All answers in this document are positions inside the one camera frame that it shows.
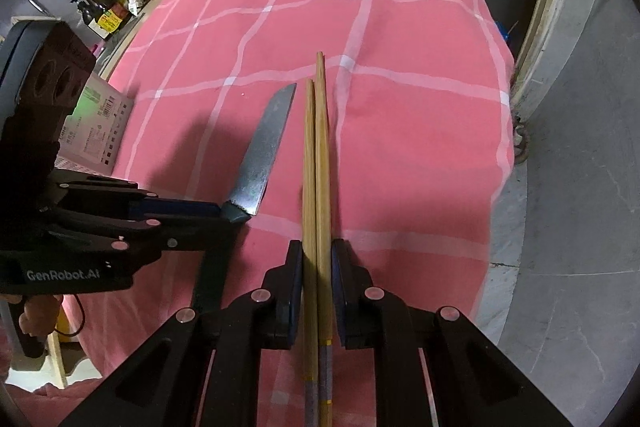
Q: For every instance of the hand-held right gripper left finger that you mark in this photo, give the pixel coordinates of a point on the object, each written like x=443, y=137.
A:
x=295, y=292

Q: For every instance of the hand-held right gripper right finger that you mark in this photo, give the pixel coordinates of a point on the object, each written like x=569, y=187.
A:
x=340, y=292

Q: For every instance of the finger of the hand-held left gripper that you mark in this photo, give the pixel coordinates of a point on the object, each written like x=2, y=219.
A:
x=215, y=257
x=185, y=209

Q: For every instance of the white perforated tableware case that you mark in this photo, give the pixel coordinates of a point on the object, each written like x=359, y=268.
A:
x=97, y=127

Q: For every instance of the steel kitchen knife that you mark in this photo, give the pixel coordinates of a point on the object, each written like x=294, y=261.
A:
x=265, y=147

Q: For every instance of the long wooden chopstick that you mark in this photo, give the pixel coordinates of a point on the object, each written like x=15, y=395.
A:
x=322, y=157
x=309, y=167

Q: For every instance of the person's left hand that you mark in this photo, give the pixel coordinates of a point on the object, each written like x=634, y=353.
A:
x=37, y=314

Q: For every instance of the dark soy sauce bottle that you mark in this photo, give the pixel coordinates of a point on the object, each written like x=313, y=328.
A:
x=100, y=14

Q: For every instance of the pink checked tablecloth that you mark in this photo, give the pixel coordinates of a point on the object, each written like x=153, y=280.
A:
x=400, y=107

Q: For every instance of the metal fitting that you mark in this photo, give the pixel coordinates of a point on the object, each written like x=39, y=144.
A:
x=521, y=139

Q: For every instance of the wooden frame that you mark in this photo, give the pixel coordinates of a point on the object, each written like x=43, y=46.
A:
x=537, y=7

